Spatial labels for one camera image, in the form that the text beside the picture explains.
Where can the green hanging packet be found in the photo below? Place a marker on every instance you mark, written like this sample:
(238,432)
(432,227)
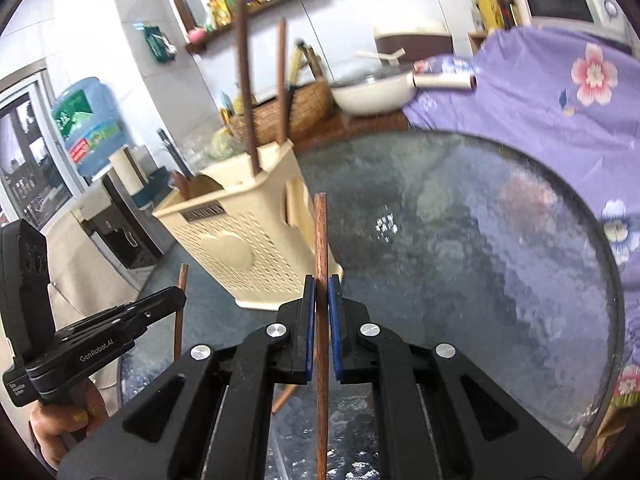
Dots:
(160,44)

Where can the clear plastic bag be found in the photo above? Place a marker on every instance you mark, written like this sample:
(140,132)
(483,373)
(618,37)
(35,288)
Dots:
(215,142)

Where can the white rice paddle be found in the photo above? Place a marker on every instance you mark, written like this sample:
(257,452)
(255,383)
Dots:
(380,55)

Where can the white pan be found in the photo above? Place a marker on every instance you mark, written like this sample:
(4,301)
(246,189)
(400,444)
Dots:
(370,97)

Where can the brown glass bottle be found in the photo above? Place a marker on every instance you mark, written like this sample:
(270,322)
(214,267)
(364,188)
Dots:
(506,7)

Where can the cream plastic utensil holder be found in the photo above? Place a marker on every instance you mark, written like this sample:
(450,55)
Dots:
(225,240)

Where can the brass bamboo-style faucet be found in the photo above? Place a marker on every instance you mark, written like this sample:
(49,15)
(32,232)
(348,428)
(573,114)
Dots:
(307,62)

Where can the brown white rice cooker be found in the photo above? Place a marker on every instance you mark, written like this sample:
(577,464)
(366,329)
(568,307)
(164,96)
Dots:
(415,42)

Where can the pink bowl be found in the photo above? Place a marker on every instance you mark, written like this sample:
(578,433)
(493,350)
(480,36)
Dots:
(196,35)

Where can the person's left hand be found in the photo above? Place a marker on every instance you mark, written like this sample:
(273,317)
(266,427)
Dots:
(50,430)

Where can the brown wooden chopstick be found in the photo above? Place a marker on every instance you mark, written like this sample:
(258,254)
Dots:
(321,240)
(283,85)
(283,402)
(245,85)
(181,280)

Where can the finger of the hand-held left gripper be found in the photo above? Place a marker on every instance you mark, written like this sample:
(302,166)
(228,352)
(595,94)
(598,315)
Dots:
(125,307)
(155,322)

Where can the dark wooden spoon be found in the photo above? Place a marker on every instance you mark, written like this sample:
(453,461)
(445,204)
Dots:
(181,186)

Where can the light round spoon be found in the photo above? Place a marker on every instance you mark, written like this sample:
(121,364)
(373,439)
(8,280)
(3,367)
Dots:
(207,186)

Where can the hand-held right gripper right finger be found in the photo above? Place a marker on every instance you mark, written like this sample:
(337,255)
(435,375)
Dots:
(338,332)

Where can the blue water jug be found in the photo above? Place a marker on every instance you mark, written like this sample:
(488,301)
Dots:
(90,125)

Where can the metal framed window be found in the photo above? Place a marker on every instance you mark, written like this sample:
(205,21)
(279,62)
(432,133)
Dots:
(30,160)

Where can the purple floral cloth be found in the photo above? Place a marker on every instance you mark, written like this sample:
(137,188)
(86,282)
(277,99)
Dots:
(525,90)

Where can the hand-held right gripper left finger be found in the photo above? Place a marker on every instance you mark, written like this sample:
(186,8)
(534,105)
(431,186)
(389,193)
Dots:
(310,332)

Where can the beige cloth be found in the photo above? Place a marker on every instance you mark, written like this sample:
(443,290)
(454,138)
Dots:
(85,270)

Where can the wooden shelf box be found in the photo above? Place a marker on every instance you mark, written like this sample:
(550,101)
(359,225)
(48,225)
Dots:
(477,40)

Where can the water dispenser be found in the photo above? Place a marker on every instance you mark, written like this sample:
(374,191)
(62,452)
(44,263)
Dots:
(115,230)

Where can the woven pattern basin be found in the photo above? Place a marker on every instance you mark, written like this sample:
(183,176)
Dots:
(310,110)

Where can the yellow green snack packet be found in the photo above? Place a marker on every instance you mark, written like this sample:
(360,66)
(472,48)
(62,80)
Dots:
(220,9)

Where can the glass pan lid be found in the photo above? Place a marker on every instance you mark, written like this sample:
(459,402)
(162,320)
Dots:
(372,72)

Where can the paper cup dispenser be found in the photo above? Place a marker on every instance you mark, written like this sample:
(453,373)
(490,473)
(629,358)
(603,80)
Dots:
(127,170)

